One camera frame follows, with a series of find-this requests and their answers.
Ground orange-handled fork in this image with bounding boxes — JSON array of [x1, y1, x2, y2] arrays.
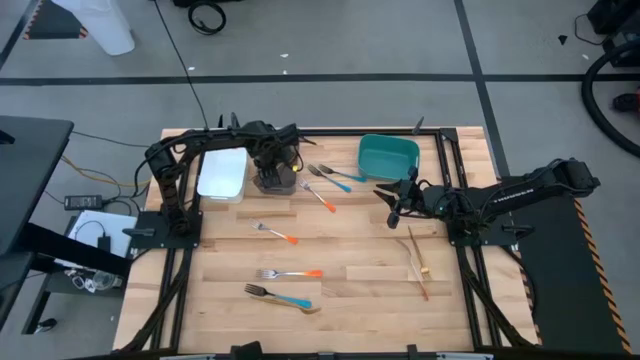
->
[[298, 178, 337, 214], [255, 268, 325, 280], [249, 218, 300, 246]]

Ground black desk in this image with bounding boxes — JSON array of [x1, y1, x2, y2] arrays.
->
[[0, 115, 134, 331]]

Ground grey translucent plastic bin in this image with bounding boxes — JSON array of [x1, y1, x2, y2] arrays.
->
[[253, 167, 298, 196]]

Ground black hazard-striped floor mat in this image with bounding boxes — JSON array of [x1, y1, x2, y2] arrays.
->
[[499, 174, 635, 355], [22, 0, 89, 40]]

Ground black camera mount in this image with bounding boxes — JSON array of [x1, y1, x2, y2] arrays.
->
[[229, 340, 264, 360]]

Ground yellow floor cable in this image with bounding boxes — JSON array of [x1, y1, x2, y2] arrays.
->
[[59, 153, 151, 189]]

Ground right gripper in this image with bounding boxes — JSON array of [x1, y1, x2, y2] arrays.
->
[[373, 179, 445, 218]]

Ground black floor cable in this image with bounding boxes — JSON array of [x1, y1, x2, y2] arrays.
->
[[152, 0, 210, 130]]

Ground thick black hose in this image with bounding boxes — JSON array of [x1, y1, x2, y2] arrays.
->
[[581, 39, 640, 159]]

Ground white plastic bin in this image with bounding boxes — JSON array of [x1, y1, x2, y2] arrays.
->
[[196, 146, 250, 205]]

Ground coiled black cable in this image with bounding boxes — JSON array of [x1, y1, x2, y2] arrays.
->
[[187, 0, 227, 36]]

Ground white paper sheet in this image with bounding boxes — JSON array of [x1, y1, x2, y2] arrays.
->
[[57, 209, 139, 271]]

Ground gold utensil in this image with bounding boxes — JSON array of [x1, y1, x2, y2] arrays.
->
[[407, 224, 432, 280]]

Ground teal plastic bin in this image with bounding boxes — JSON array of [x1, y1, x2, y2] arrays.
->
[[357, 133, 421, 182]]

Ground copper-coloured utensil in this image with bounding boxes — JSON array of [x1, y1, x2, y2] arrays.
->
[[396, 238, 431, 302]]

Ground black power adapter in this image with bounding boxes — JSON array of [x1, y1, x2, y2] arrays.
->
[[63, 194, 104, 212]]

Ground black aluminium table frame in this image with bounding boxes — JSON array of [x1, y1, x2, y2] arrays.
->
[[119, 127, 539, 360]]

